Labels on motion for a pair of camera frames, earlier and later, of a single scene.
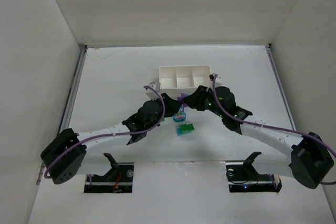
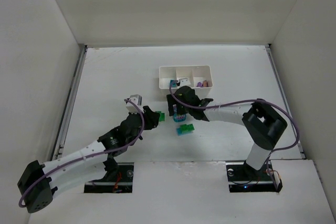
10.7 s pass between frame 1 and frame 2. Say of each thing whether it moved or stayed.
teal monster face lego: stayed
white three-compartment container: stayed
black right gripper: moved
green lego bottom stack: stayed
